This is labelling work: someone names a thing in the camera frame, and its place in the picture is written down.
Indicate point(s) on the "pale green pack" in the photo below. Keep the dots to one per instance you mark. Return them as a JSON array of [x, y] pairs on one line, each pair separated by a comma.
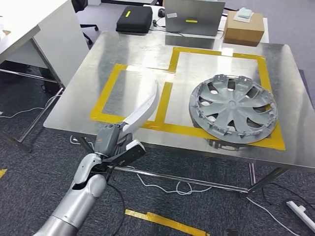
[[245, 13]]

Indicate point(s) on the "black computer mouse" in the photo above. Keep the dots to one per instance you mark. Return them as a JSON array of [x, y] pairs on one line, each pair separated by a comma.
[[161, 12]]

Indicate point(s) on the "grey laptop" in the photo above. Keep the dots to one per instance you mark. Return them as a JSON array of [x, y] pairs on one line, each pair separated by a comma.
[[194, 18]]

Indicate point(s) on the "yellow tape workbench outline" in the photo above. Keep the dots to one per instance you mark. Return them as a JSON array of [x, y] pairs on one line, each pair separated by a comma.
[[169, 97]]

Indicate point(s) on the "white curved plastic part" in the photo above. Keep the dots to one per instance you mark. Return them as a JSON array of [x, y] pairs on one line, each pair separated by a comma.
[[143, 112]]

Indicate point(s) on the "brown cardboard box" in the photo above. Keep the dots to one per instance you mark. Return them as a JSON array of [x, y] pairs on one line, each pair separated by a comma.
[[243, 31]]

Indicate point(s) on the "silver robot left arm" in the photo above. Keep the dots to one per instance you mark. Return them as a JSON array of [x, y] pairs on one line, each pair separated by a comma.
[[81, 195]]

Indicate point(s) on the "black bag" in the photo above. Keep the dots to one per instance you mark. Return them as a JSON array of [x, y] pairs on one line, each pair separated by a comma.
[[14, 66], [51, 81]]

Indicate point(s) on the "black office chair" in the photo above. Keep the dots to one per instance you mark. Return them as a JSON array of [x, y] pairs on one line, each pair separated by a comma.
[[78, 5]]

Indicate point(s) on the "black zip case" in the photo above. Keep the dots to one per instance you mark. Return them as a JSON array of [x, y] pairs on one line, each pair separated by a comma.
[[134, 19]]

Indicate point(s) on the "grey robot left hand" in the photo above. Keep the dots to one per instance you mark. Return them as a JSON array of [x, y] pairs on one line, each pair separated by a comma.
[[106, 141]]

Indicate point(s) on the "yellow floor tape square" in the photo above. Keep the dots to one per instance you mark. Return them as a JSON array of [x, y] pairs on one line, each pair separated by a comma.
[[3, 172], [167, 221]]

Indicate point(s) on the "steel workbench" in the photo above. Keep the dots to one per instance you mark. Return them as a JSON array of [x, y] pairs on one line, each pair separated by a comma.
[[137, 58]]

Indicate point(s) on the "white power strip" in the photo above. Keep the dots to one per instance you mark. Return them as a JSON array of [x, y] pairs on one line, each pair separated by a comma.
[[300, 213]]

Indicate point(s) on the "grey wheel hubcap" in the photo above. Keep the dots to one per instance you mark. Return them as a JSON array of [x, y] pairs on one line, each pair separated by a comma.
[[233, 107]]

